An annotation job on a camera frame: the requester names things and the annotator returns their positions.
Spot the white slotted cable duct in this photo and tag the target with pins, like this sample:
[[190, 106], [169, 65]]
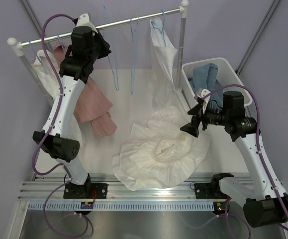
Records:
[[125, 206]]

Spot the blue wire hanger of skirt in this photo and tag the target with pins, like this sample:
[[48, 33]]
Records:
[[134, 36]]

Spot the blue wire hanger of pink dress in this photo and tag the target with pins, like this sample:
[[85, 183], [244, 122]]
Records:
[[62, 44]]

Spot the blue denim skirt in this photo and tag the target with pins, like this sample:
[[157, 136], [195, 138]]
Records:
[[204, 77]]

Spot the blue wire hanger right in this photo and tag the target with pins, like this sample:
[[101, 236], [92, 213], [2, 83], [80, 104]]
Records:
[[158, 34]]

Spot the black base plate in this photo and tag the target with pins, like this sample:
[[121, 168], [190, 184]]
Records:
[[92, 191], [205, 191]]

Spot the blue wire hanger far left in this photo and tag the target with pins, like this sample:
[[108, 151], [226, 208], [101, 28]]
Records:
[[38, 58]]

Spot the pink dress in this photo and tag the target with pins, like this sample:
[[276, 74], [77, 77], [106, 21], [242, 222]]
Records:
[[93, 107]]

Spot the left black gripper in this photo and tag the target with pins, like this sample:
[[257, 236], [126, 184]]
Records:
[[104, 45]]

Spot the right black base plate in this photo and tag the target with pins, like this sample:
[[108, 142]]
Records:
[[205, 191]]

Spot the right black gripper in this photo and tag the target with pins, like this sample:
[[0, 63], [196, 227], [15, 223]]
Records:
[[198, 109]]

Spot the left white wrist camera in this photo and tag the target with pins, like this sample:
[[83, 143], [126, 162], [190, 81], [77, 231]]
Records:
[[85, 20]]

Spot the white plastic basket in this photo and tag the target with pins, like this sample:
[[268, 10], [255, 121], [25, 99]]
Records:
[[226, 76]]

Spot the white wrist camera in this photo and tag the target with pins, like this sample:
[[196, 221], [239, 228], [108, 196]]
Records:
[[85, 20], [203, 95]]

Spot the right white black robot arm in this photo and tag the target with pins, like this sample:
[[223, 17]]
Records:
[[267, 203]]

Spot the white garment far left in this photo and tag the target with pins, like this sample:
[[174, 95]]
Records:
[[48, 79]]

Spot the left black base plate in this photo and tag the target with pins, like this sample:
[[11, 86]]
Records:
[[92, 191]]

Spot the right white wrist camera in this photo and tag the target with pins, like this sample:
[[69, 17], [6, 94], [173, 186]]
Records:
[[203, 95]]

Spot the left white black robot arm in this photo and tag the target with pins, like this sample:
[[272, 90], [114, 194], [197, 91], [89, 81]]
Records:
[[54, 139]]

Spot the white skirt on right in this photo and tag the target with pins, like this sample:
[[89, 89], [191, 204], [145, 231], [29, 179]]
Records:
[[162, 61]]

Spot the white ruffled dress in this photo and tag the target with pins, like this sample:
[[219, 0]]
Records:
[[158, 154]]

